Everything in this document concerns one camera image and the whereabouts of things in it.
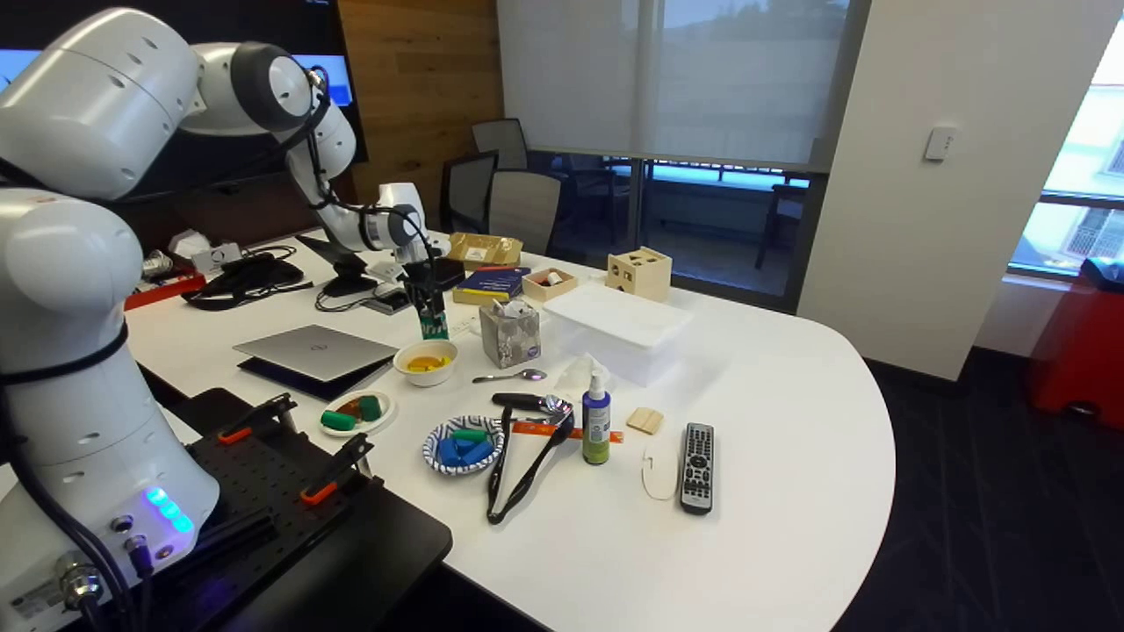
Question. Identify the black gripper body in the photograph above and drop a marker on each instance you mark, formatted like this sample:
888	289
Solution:
432	276

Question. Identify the green can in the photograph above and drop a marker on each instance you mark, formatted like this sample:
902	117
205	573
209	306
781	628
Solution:
432	319

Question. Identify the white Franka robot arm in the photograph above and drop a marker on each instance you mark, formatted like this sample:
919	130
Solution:
72	407

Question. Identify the table power outlet plate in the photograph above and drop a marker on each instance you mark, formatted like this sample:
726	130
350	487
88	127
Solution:
389	304

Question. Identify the blue book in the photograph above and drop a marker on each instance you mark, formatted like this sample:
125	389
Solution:
493	286

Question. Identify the white bowl with yellow food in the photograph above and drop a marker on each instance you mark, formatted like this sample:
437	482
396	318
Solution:
425	361

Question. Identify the flat cardboard box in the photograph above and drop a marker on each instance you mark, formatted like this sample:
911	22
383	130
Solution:
485	250

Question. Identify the grey tissue box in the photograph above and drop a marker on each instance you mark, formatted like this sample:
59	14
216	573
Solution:
512	334

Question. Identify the black device stand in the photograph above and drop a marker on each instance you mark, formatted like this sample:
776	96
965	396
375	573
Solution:
344	279

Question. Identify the dark mesh office chair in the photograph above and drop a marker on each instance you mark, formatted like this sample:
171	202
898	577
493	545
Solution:
470	190

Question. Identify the metal spoon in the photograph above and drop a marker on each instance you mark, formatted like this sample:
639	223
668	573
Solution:
527	372

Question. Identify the small wooden tray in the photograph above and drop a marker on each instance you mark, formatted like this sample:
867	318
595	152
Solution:
548	283

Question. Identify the grey laptop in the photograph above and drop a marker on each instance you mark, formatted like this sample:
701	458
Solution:
313	353

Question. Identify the grey backed office chair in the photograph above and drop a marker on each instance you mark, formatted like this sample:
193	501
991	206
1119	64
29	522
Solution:
525	207

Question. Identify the brown toy piece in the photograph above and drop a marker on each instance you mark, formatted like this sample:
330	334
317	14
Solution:
351	403

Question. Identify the blue green toy block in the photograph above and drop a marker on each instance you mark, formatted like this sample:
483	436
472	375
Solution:
472	436

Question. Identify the white plate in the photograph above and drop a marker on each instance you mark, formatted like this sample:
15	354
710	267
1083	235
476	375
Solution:
351	428

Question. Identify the orange marker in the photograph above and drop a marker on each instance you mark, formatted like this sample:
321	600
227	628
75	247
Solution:
533	428

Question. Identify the blue patterned bowl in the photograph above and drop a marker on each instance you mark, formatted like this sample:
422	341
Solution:
444	458

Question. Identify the white flat box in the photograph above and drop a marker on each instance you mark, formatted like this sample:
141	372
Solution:
617	319

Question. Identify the black tongs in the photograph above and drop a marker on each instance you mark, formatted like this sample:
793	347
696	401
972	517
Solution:
507	480

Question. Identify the black orange clamp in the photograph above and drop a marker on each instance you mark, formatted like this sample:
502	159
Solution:
334	476
251	421

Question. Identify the sanitizer bottle with green base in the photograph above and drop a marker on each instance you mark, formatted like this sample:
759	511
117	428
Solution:
595	421

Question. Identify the wooden shape sorter cube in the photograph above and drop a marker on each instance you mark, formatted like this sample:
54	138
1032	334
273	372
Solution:
639	271

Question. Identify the small wooden tile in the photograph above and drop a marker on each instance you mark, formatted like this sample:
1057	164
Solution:
644	417

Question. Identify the white small gadgets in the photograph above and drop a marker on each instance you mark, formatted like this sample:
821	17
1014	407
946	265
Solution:
190	247

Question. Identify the red flat item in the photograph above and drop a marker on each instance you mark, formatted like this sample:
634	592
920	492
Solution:
162	293

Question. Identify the black mounting plate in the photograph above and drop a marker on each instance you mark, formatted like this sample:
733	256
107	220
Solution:
351	563

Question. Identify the white hook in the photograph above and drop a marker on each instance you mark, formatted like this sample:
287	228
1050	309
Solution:
652	480

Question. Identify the black remote control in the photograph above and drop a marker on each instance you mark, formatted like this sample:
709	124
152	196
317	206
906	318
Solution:
696	468

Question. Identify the white roller blind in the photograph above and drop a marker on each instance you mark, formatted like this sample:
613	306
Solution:
680	73

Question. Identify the red cabinet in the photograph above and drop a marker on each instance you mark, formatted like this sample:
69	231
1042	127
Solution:
1083	353

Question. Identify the wall television screen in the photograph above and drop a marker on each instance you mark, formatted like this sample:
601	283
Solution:
340	82

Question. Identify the white light switch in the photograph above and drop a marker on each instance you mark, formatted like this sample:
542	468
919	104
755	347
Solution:
940	141

